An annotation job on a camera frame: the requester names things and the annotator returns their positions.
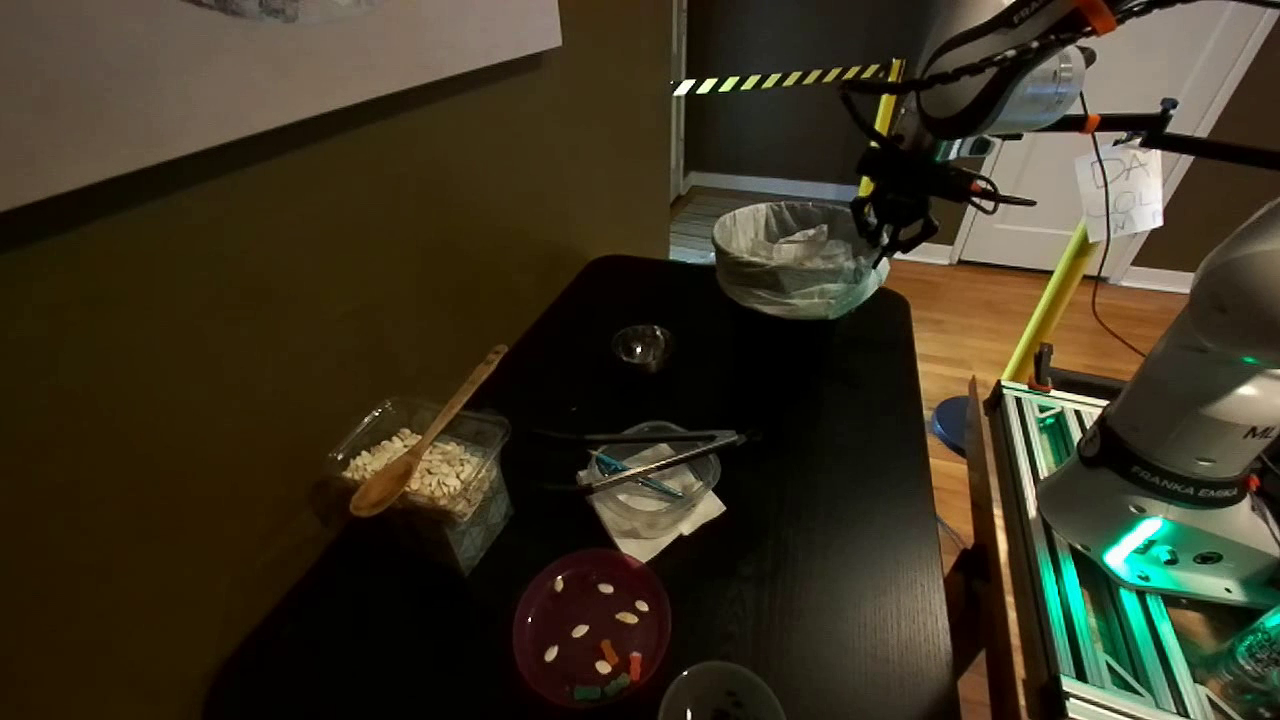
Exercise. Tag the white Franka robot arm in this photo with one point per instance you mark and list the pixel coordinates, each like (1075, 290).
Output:
(1203, 373)

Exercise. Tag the clear container with white bits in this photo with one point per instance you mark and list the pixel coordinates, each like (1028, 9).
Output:
(462, 481)

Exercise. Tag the blue round floor base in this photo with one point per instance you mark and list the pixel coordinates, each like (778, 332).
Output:
(952, 427)

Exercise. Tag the red plate with pills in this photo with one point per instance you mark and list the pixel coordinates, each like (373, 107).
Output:
(584, 605)

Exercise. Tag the white paper napkin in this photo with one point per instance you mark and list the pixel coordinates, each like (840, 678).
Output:
(655, 526)

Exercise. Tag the black tongs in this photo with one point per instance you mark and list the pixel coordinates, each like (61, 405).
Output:
(664, 436)

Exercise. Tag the wooden spoon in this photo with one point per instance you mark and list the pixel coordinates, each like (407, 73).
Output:
(424, 442)

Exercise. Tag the black camera stand bar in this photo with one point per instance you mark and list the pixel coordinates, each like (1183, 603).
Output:
(1203, 147)

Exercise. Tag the hanging white paper sheet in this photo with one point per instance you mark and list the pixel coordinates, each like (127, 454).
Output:
(1121, 184)

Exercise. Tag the blue plastic utensil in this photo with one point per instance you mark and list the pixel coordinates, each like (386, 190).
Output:
(626, 470)

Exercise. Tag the grey floor mat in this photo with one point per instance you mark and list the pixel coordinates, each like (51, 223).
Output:
(693, 227)

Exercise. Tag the clear glass dish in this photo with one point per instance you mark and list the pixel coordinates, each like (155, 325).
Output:
(700, 470)

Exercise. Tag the white door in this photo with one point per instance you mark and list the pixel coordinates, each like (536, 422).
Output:
(1024, 235)

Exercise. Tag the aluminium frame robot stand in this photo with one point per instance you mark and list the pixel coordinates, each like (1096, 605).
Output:
(1024, 532)

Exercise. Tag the bin with clear plastic liner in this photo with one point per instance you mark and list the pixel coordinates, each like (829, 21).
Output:
(787, 274)

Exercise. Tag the leaning yellow pole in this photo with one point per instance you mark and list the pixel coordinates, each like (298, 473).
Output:
(1055, 301)

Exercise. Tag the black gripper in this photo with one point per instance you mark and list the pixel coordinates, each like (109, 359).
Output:
(913, 164)

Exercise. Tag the clear bowl with dark rim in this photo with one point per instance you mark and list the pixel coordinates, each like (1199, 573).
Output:
(721, 694)

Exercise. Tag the white wall board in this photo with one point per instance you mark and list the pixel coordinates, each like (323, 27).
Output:
(202, 83)

